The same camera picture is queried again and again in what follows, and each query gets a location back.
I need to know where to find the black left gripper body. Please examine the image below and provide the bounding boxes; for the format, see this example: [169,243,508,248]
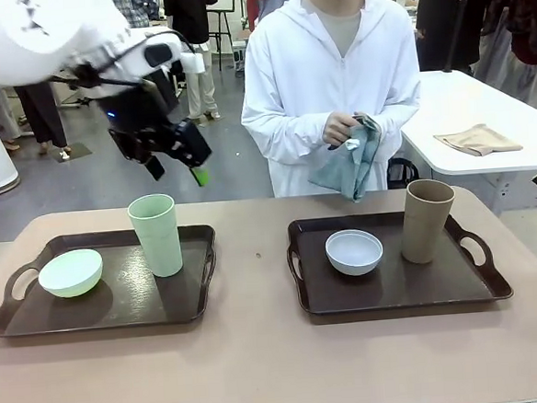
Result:
[98,75,214,175]

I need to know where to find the light green tall cup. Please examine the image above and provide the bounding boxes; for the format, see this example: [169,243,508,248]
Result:
[125,192,185,281]

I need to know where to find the beige cloth mat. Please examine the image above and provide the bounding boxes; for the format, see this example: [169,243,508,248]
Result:
[432,121,524,161]

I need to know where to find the brown tall cup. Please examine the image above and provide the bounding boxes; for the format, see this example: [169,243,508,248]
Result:
[396,177,461,266]

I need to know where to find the light green bowl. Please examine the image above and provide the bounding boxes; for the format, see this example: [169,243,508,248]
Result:
[35,248,107,302]

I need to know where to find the blue cloth mat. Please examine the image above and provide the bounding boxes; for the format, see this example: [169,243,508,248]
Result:
[303,112,392,207]

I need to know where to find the pale blue bowl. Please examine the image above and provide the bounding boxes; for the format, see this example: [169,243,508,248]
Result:
[324,227,386,280]

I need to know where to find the person's left forearm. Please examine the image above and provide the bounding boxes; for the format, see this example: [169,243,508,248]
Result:
[375,100,424,136]

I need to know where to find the person's right forearm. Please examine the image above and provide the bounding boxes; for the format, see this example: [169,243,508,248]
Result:
[241,107,335,152]

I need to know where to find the dark brown serving tray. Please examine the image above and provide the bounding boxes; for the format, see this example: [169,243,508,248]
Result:
[0,223,223,340]
[283,202,515,319]

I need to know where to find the person's right hand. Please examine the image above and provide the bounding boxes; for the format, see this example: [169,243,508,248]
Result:
[321,109,363,151]

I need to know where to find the bystander in white trousers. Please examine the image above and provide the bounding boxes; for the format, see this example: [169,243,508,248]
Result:
[163,0,228,122]

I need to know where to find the white side table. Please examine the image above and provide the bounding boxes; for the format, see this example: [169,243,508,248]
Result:
[396,63,537,224]

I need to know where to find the bystander in plaid shirt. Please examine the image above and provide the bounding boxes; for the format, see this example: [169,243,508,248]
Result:
[13,79,72,158]

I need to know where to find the bystander in blue checked shirt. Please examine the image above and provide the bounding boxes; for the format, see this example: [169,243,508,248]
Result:
[110,0,169,31]

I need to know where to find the person in white hoodie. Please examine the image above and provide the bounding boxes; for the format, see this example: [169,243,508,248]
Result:
[232,0,429,201]

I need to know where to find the dark hanging clothes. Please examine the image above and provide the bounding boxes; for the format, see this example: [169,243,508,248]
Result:
[414,0,537,111]

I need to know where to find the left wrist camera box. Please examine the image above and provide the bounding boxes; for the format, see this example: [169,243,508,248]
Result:
[181,51,207,75]

